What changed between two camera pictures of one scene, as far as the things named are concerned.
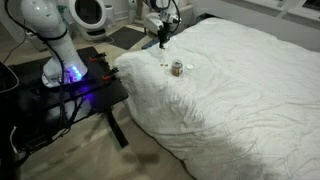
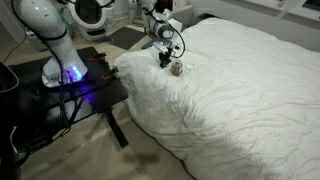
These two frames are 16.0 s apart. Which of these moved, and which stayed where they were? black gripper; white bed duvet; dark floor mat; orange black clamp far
Moved: black gripper
Stayed: white bed duvet; dark floor mat; orange black clamp far
